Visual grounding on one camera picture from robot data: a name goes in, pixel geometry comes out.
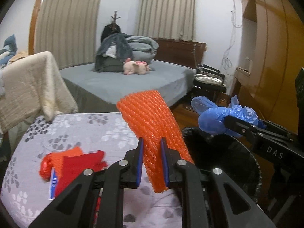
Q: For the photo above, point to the left beige curtain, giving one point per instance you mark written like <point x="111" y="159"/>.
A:
<point x="67" y="29"/>

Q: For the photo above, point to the grey floral bedspread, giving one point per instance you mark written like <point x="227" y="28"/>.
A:
<point x="24" y="194"/>

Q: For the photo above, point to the wooden coat rack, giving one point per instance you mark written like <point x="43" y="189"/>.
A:
<point x="111" y="28"/>

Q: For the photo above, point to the beige quilt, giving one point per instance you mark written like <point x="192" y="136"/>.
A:
<point x="33" y="85"/>

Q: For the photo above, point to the blue white scalloped cloth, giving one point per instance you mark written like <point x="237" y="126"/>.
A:
<point x="8" y="50"/>

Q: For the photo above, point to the beige curtain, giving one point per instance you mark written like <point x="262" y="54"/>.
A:
<point x="167" y="19"/>
<point x="67" y="29"/>

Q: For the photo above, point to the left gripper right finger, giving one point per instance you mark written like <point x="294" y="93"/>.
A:
<point x="209" y="198"/>

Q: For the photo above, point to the orange foam net sleeve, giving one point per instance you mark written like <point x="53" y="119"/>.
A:
<point x="149" y="117"/>

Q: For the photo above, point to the black trash bin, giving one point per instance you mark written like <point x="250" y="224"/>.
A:
<point x="225" y="152"/>

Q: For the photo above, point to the pile of grey blankets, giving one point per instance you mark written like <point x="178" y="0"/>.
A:
<point x="119" y="47"/>

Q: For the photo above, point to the pink plush pig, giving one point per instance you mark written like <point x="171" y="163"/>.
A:
<point x="135" y="67"/>

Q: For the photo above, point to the blue white tissue box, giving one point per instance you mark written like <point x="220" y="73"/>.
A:
<point x="52" y="184"/>

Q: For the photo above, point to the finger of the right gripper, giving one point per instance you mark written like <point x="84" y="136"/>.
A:
<point x="248" y="130"/>

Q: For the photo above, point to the red plastic wrapper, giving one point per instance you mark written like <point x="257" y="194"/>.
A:
<point x="55" y="160"/>

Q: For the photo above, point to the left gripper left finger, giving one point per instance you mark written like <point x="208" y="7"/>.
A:
<point x="95" y="199"/>

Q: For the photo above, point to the blue plastic bag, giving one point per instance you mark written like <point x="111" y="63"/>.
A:
<point x="211" y="116"/>

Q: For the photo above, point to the wooden wardrobe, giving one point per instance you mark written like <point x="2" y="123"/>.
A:
<point x="269" y="88"/>

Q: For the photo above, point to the red cloth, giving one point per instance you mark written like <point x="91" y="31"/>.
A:
<point x="74" y="166"/>

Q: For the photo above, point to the black folding chair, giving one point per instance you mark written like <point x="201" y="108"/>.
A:
<point x="208" y="82"/>

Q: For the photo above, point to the grey bed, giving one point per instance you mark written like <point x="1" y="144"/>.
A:
<point x="99" y="92"/>

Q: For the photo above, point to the dark wooden headboard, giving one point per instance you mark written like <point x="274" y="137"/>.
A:
<point x="185" y="53"/>

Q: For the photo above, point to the right beige curtain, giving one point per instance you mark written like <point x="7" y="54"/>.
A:
<point x="167" y="19"/>

